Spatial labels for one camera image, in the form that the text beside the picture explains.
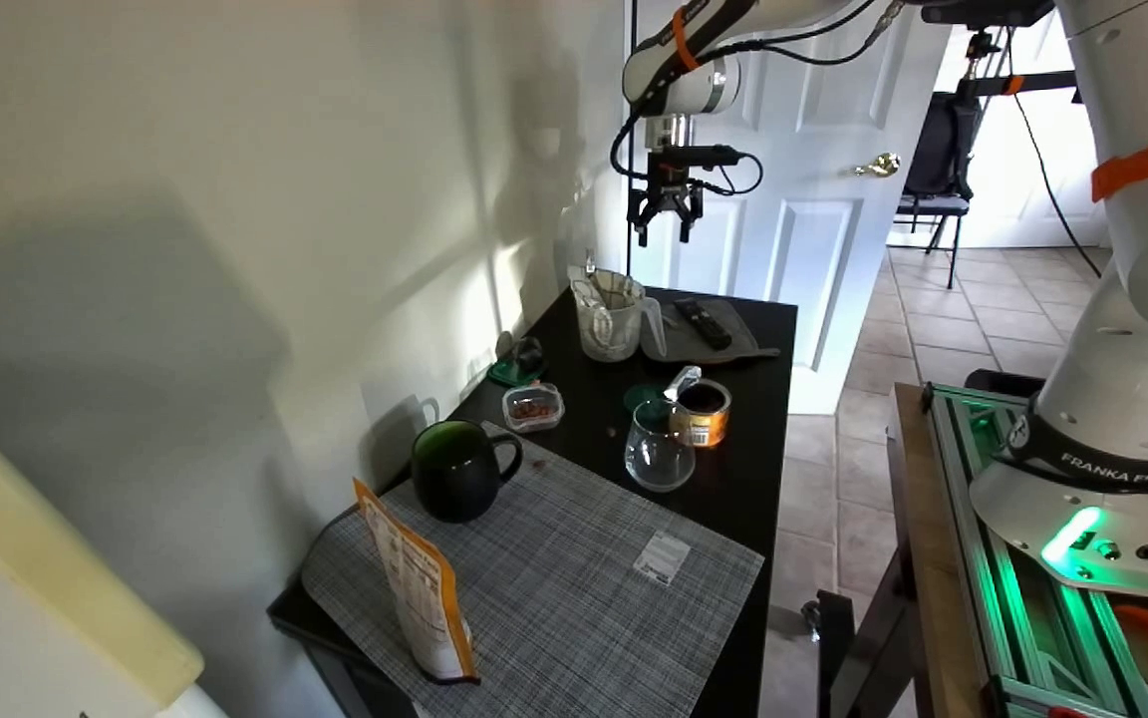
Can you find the black remote control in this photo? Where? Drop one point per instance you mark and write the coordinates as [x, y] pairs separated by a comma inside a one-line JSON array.
[[705, 328]]

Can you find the green container lid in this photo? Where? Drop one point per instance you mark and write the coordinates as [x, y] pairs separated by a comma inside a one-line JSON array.
[[510, 374]]

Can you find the checked white cloth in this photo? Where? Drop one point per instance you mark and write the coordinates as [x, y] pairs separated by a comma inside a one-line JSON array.
[[604, 320]]

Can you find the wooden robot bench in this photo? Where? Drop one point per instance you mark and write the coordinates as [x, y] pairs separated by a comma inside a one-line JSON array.
[[1004, 596]]

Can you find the clear plastic jug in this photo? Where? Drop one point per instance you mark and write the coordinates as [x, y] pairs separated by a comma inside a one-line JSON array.
[[610, 349]]

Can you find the clear glass cup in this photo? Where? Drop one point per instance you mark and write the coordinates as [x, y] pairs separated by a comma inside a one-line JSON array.
[[656, 458]]

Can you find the dark green mug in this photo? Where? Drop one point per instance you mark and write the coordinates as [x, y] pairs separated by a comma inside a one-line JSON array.
[[459, 470]]

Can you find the white panel door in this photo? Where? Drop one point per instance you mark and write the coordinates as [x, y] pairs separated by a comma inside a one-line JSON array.
[[830, 134]]

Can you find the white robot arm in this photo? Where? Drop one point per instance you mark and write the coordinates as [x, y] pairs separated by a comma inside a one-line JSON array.
[[1069, 483]]

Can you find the cream cabinet corner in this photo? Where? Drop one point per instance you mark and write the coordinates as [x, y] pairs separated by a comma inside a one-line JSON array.
[[74, 638]]

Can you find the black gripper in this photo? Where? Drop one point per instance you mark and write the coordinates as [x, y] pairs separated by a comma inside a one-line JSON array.
[[673, 188]]

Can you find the green round jar lid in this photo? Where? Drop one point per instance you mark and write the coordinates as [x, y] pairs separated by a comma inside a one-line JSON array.
[[641, 394]]

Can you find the orange snack bag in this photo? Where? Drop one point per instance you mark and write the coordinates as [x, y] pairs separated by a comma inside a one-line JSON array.
[[425, 591]]

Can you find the grey woven placemat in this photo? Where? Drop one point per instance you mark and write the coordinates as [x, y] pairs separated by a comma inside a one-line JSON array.
[[580, 596]]

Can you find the small plastic nut container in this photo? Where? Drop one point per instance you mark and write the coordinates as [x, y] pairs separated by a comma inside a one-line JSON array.
[[530, 408]]

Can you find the black camera tripod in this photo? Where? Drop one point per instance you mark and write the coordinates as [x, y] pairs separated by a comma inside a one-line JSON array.
[[1029, 156]]

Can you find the grey quilted pot holder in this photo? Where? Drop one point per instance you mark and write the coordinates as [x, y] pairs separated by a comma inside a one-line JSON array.
[[669, 340]]

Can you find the black side table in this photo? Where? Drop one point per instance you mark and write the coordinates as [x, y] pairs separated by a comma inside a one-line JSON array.
[[732, 494]]

